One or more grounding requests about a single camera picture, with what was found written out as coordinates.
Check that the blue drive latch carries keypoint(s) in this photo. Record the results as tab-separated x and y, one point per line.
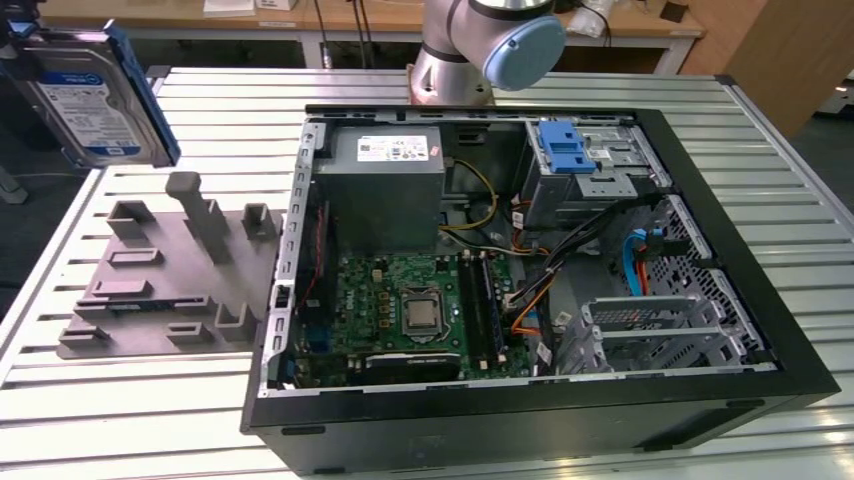
563	150

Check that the black RAM slot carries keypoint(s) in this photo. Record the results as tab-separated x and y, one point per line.
471	310
479	310
497	310
488	310

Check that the hard disk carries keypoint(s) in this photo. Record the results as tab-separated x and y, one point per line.
86	110

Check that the silver CPU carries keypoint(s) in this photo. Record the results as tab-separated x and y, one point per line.
421	314

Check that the green motherboard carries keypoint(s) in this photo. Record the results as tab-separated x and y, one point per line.
373	280

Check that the grey parts rack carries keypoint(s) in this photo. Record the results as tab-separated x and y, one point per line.
167	280

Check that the small white box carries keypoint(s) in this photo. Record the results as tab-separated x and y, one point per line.
276	4

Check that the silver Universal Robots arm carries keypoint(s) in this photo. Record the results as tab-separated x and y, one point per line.
447	70

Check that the grey power supply unit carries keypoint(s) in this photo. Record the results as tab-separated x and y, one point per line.
380	210

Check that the CPU socket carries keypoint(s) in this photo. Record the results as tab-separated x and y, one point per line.
420	292

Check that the black graphics card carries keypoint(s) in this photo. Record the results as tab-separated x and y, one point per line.
413	367

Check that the black PC case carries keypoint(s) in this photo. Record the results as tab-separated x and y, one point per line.
467	425

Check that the metal disk bay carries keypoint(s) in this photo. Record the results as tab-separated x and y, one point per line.
654	334

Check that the white PSU label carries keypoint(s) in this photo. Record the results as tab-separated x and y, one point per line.
393	147

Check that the metal optical drive cage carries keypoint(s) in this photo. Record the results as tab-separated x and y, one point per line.
554	200

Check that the wooden desk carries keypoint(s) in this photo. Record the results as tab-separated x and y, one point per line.
200	22

